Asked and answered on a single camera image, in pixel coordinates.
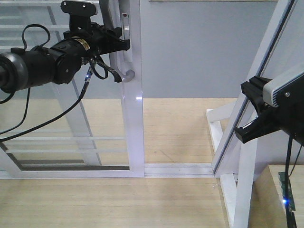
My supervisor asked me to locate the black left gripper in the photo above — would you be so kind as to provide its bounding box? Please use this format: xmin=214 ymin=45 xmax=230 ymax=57
xmin=64 ymin=22 xmax=130 ymax=57

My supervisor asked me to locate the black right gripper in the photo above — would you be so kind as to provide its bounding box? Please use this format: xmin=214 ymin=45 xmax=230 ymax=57
xmin=234 ymin=76 xmax=304 ymax=143

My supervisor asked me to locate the grey metal door handle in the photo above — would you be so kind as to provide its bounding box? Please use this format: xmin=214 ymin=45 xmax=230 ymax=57
xmin=99 ymin=0 xmax=135 ymax=83

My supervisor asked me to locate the white sliding glass door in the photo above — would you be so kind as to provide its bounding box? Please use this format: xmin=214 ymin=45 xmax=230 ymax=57
xmin=0 ymin=0 xmax=144 ymax=179

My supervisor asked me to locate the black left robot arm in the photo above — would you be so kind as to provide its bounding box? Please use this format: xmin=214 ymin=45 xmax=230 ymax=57
xmin=0 ymin=22 xmax=130 ymax=94

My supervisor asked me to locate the silver door lock plate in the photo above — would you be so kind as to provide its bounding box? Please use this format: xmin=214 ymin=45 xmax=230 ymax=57
xmin=121 ymin=13 xmax=133 ymax=62

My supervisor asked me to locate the aluminium door floor track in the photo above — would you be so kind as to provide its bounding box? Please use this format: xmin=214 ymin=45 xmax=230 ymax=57
xmin=144 ymin=163 xmax=214 ymax=178

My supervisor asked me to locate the green circuit board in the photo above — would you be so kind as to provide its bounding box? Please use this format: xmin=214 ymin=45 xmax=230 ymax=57
xmin=278 ymin=171 xmax=297 ymax=228

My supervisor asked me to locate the wooden platform board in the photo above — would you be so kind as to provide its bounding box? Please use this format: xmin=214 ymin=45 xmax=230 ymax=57
xmin=0 ymin=98 xmax=234 ymax=228

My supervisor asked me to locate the light wooden box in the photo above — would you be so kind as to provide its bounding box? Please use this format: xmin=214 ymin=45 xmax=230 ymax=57
xmin=249 ymin=165 xmax=304 ymax=228

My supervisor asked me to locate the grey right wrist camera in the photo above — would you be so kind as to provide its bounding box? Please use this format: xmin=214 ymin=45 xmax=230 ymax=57
xmin=262 ymin=63 xmax=304 ymax=108

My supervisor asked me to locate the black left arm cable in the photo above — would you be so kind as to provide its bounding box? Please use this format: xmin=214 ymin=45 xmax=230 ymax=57
xmin=0 ymin=23 xmax=122 ymax=143

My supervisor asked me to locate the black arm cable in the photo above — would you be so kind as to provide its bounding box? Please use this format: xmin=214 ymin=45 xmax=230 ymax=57
xmin=284 ymin=133 xmax=304 ymax=228
xmin=0 ymin=23 xmax=122 ymax=143

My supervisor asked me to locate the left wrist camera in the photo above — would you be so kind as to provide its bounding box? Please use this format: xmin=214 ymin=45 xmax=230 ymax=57
xmin=60 ymin=0 xmax=98 ymax=32

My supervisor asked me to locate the white triangular support bracket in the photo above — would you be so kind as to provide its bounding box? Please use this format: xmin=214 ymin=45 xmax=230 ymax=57
xmin=219 ymin=139 xmax=257 ymax=228

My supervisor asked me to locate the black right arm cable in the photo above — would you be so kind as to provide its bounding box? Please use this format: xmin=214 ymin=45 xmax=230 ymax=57
xmin=284 ymin=133 xmax=304 ymax=228

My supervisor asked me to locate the white door frame post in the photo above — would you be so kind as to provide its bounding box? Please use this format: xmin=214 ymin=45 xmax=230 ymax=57
xmin=212 ymin=0 xmax=304 ymax=179

